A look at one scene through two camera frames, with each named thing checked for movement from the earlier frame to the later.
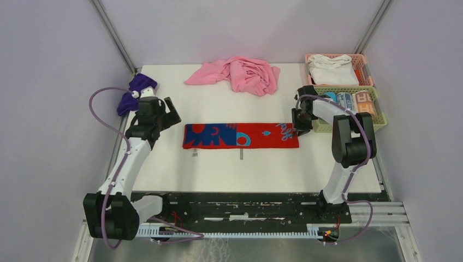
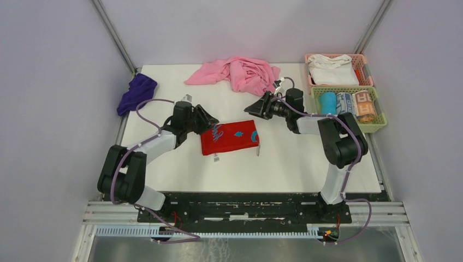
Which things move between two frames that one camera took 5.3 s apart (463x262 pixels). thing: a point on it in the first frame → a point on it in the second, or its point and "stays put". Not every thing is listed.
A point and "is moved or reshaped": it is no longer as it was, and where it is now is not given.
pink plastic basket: (360, 64) stays put
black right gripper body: (301, 120) → (276, 108)
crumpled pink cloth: (255, 77) stays put
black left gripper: (172, 114) → (205, 119)
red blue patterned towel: (241, 136) is moved or reshaped
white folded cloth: (332, 70) stays put
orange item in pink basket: (357, 76) stays put
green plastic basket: (321, 126) stays put
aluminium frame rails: (377, 214) stays put
